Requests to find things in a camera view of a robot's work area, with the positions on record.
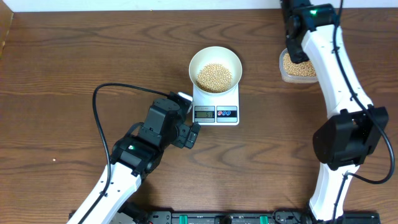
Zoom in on white ceramic bowl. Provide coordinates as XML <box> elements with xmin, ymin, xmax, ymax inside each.
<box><xmin>188</xmin><ymin>46</ymin><xmax>243</xmax><ymax>92</ymax></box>

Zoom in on clear plastic container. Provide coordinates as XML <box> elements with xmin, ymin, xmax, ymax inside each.
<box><xmin>279</xmin><ymin>49</ymin><xmax>318</xmax><ymax>83</ymax></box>

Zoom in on white digital kitchen scale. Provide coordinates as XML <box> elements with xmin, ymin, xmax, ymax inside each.
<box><xmin>192</xmin><ymin>85</ymin><xmax>240</xmax><ymax>126</ymax></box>

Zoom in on left black cable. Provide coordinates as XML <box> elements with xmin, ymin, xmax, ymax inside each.
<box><xmin>76</xmin><ymin>82</ymin><xmax>170</xmax><ymax>224</ymax></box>

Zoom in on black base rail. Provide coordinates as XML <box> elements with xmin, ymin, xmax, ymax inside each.
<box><xmin>68</xmin><ymin>210</ymin><xmax>382</xmax><ymax>224</ymax></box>

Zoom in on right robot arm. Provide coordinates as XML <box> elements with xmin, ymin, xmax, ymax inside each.
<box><xmin>280</xmin><ymin>0</ymin><xmax>396</xmax><ymax>223</ymax></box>

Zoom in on soybeans in bowl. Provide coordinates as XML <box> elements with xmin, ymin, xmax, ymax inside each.
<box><xmin>197</xmin><ymin>63</ymin><xmax>232</xmax><ymax>93</ymax></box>

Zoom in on soybeans in container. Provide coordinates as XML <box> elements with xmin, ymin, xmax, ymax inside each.
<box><xmin>283</xmin><ymin>53</ymin><xmax>316</xmax><ymax>77</ymax></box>

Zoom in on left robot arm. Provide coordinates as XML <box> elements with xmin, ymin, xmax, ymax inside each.
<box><xmin>69</xmin><ymin>92</ymin><xmax>200</xmax><ymax>223</ymax></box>

